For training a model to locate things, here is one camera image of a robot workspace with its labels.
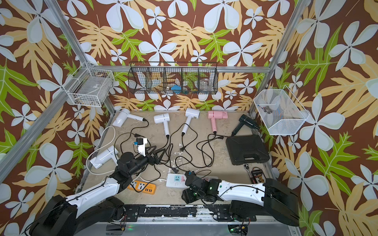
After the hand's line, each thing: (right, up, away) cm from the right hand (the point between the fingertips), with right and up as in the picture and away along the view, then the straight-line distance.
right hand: (182, 195), depth 79 cm
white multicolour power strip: (-2, +7, +3) cm, 8 cm away
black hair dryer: (+46, +43, +29) cm, 69 cm away
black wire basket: (-6, +70, +20) cm, 73 cm away
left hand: (-12, +27, 0) cm, 29 cm away
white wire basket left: (-54, +60, +5) cm, 81 cm away
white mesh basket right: (+57, +46, +5) cm, 73 cm away
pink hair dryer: (+22, +46, +32) cm, 61 cm away
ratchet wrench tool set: (+44, +8, +7) cm, 46 cm away
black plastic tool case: (+40, +23, +13) cm, 48 cm away
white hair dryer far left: (-49, +47, +35) cm, 76 cm away
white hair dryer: (-15, +44, +30) cm, 55 cm away
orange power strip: (-18, +3, +1) cm, 18 cm away
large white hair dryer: (-46, +21, +13) cm, 52 cm away
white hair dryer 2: (+5, +48, +33) cm, 58 cm away
